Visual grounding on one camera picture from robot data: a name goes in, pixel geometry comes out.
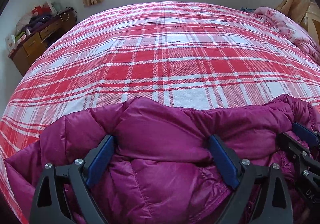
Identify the magenta quilted down jacket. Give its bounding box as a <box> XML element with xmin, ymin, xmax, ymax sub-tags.
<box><xmin>4</xmin><ymin>95</ymin><xmax>319</xmax><ymax>223</ymax></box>

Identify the pink folded quilt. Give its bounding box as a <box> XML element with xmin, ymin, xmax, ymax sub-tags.
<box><xmin>254</xmin><ymin>7</ymin><xmax>319</xmax><ymax>65</ymax></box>

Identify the wooden bed headboard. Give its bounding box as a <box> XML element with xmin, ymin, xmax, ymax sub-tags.
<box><xmin>300</xmin><ymin>2</ymin><xmax>320</xmax><ymax>45</ymax></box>

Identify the red plaid bed sheet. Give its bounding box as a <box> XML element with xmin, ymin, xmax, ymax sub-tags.
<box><xmin>0</xmin><ymin>1</ymin><xmax>320</xmax><ymax>224</ymax></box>

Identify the side tan curtain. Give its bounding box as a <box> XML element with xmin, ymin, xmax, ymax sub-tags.
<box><xmin>276</xmin><ymin>0</ymin><xmax>310</xmax><ymax>24</ymax></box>

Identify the brown wooden desk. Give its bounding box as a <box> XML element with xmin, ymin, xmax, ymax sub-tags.
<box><xmin>9</xmin><ymin>7</ymin><xmax>77</xmax><ymax>76</ymax></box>

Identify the clutter pile on desk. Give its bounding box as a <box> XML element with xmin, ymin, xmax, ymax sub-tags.
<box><xmin>5</xmin><ymin>1</ymin><xmax>61</xmax><ymax>52</ymax></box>

